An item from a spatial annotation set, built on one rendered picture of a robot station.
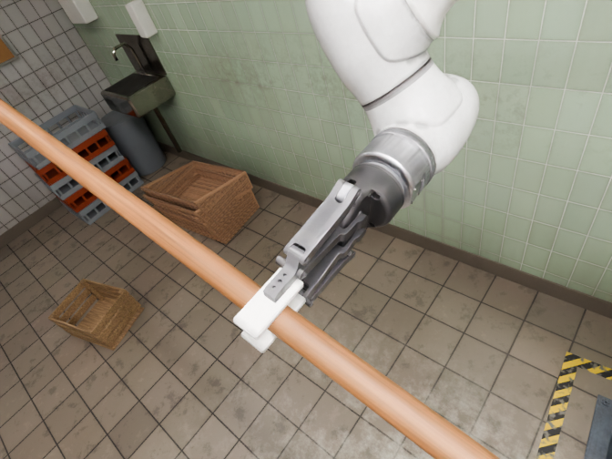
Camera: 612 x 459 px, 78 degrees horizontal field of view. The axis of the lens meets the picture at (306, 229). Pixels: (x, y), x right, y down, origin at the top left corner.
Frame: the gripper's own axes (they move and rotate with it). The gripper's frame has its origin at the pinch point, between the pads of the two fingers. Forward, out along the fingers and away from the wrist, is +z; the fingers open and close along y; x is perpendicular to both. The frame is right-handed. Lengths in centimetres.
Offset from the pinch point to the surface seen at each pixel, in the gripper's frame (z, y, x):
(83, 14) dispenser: -115, 87, 299
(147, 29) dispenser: -118, 80, 222
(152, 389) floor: 29, 173, 91
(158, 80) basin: -116, 118, 231
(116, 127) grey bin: -89, 166, 284
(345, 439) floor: -12, 150, -5
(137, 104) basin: -93, 123, 230
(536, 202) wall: -123, 90, -22
